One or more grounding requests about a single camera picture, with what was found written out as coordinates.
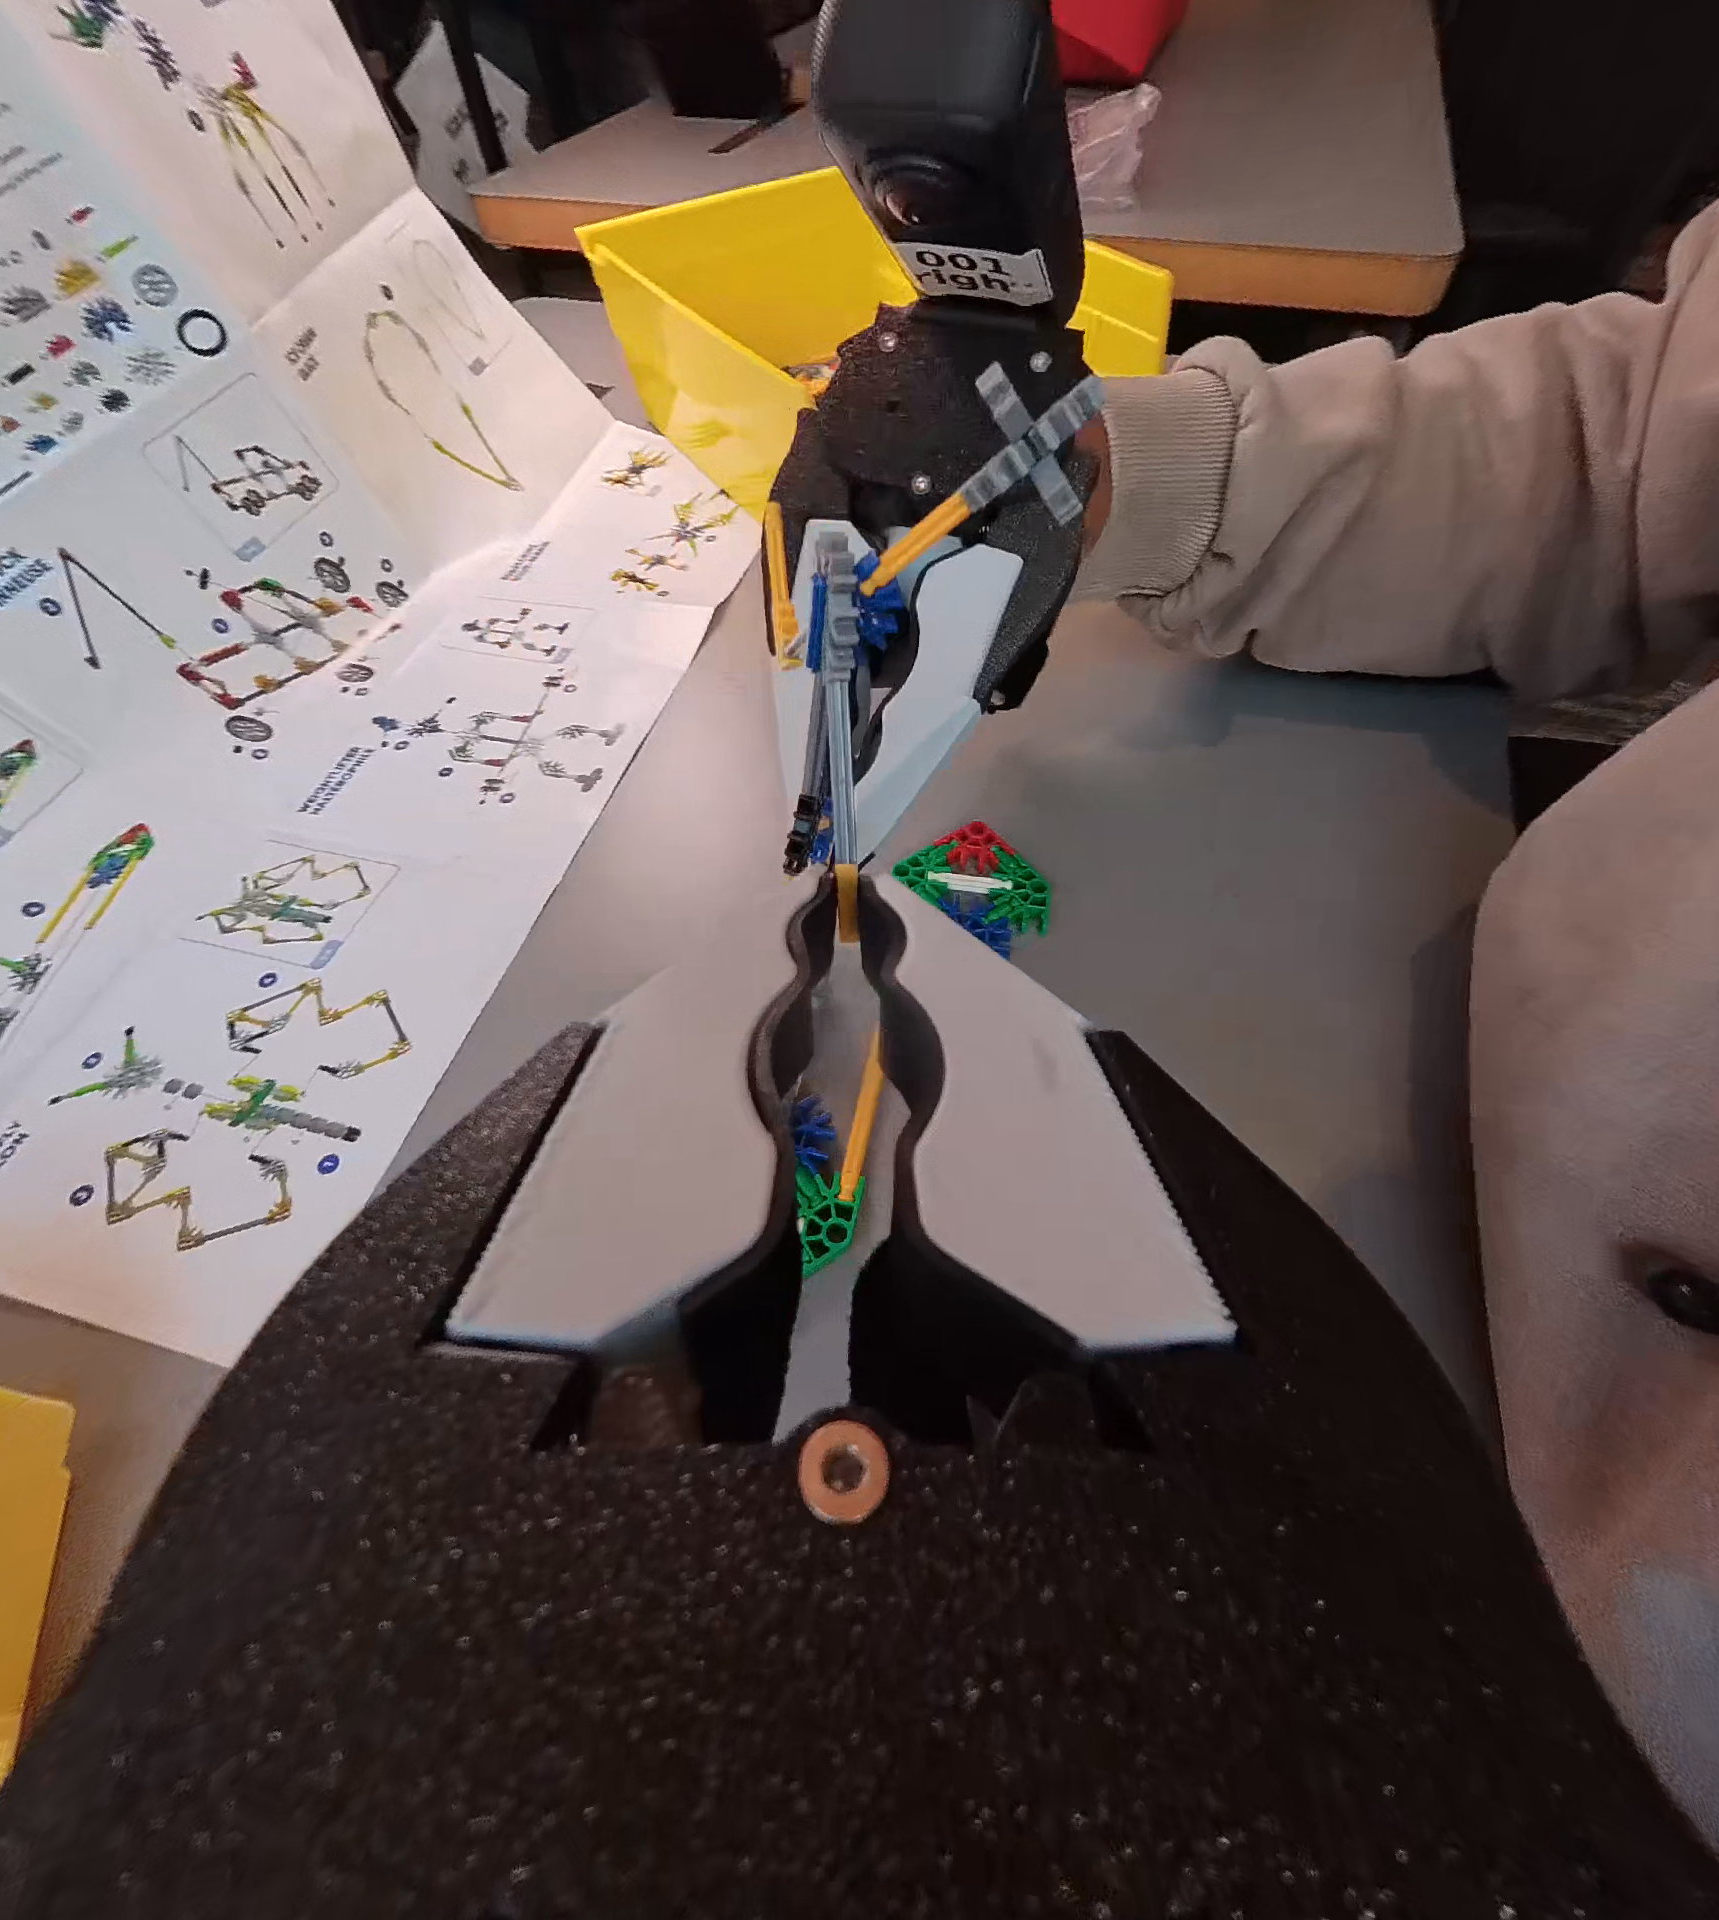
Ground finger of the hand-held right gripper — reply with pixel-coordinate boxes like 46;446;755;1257
766;519;864;878
857;539;1026;878

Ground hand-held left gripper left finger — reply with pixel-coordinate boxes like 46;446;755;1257
447;873;864;1347

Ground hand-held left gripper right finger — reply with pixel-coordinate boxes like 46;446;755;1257
857;873;1238;1347

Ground multicolour rod connector toy figure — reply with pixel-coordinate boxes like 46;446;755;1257
761;360;1114;947

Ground connector assembly with yellow rods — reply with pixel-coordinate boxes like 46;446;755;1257
788;1028;892;1280

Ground person's right forearm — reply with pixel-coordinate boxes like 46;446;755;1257
1081;170;1719;706

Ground clear plastic bag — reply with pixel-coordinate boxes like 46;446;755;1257
1066;82;1169;212

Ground white instruction sheet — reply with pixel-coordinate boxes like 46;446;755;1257
0;0;767;1372

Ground grey table with wooden edge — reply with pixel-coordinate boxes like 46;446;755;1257
468;0;1467;320

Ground person's beige fleece clothing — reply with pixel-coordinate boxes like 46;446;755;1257
1464;597;1719;1920

